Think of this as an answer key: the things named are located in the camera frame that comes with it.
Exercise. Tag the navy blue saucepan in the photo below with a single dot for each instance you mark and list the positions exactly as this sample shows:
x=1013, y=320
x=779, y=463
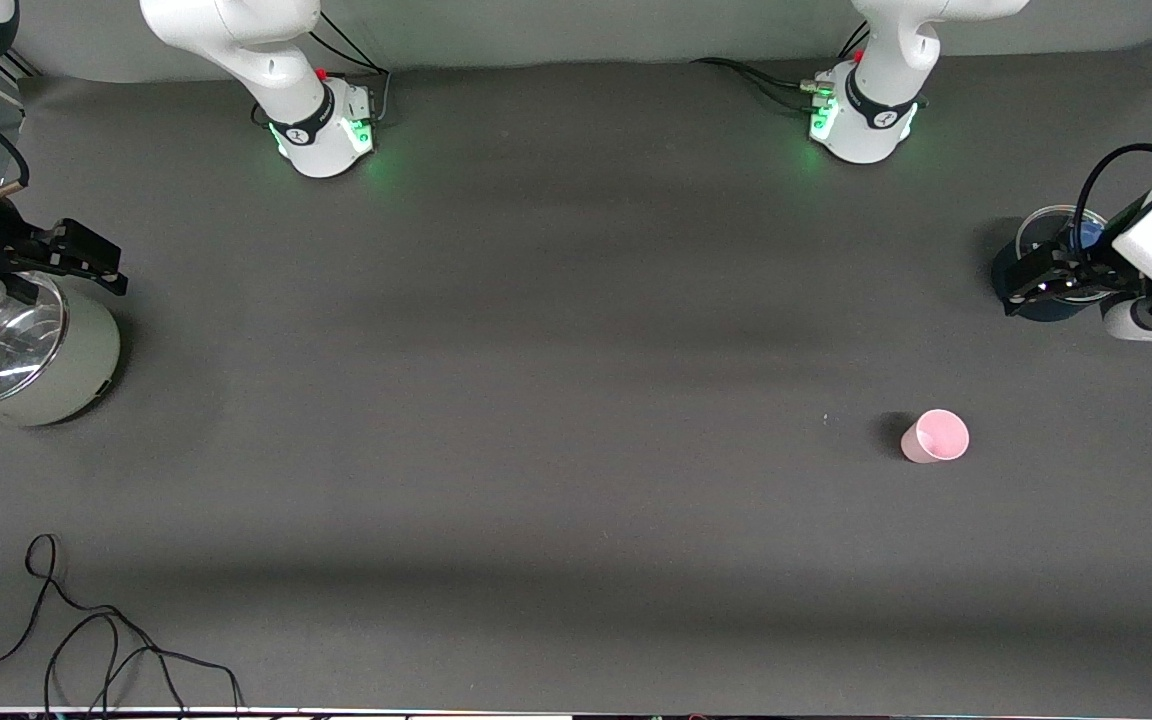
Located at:
x=1046, y=312

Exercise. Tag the pale green cooking pot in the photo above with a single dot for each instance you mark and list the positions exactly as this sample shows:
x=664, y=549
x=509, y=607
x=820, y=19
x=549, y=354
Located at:
x=86, y=370

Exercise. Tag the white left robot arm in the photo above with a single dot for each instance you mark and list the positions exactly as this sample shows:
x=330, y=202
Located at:
x=871, y=110

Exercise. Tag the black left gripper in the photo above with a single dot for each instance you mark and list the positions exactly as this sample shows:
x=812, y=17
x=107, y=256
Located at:
x=1099, y=266

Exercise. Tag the clear glass lid blue knob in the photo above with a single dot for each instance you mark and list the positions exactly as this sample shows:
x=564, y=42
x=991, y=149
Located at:
x=1046, y=228

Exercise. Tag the pink plastic cup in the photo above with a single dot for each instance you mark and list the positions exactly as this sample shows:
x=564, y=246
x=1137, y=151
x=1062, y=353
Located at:
x=939, y=437

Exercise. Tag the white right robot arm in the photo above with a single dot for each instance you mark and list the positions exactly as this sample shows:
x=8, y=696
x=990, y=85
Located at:
x=301, y=110

